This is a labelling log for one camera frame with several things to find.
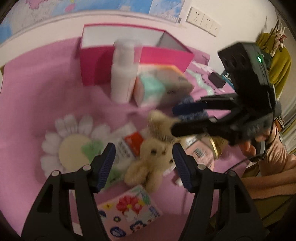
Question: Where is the beige plush bunny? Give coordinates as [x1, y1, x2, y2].
[124, 110, 186, 193]

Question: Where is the pink sleeved right forearm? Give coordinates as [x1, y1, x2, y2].
[241, 126, 295, 199]

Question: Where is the right hand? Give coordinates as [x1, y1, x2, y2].
[238, 127, 276, 160]

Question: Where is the blue checked fabric bow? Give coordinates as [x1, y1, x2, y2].
[172, 95, 209, 121]

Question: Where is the black power adapter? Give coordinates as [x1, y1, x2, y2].
[208, 72, 226, 88]

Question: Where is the pink barcode packet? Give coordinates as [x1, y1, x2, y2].
[181, 136, 228, 171]

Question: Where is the yellow hanging garment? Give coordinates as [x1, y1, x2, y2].
[256, 33, 292, 99]

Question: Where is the orange teal tissue box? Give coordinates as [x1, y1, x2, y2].
[133, 64, 194, 108]

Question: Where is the floral tissue pack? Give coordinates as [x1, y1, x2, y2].
[97, 185, 163, 240]

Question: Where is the red white small packet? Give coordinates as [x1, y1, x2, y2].
[124, 132, 144, 157]

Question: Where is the pink cardboard box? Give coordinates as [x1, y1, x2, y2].
[79, 24, 194, 86]

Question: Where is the white plastic bottle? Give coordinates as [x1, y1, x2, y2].
[111, 39, 142, 104]

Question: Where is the white wall socket middle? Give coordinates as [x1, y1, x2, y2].
[200, 15, 214, 32]

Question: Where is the white wall socket left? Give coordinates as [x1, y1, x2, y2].
[186, 6, 205, 27]

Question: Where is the colourful wall map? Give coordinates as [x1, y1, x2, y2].
[1, 0, 184, 43]

